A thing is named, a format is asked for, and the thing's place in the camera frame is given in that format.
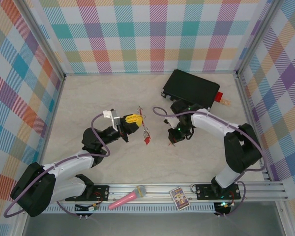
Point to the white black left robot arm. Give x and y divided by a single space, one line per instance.
68 164

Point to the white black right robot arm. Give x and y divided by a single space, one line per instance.
211 120

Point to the black ribbed briefcase chrome fittings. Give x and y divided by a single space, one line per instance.
191 86

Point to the red toy building brick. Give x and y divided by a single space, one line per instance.
218 97

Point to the red lighter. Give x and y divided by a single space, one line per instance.
225 102

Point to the pink toy microphone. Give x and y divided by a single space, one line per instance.
125 197

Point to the small picture card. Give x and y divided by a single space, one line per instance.
179 197

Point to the grey metal panel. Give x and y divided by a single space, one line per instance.
150 225

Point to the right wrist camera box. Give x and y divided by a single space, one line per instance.
173 123

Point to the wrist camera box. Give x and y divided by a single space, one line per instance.
173 123
111 119

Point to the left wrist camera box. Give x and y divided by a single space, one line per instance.
111 119

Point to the aluminium side rail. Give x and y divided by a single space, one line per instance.
57 103
244 98

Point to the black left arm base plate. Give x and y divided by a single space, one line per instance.
100 191

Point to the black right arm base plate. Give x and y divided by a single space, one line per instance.
204 191

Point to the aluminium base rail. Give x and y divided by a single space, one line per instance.
162 190

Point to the aluminium frame post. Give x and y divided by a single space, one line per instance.
257 37
43 39

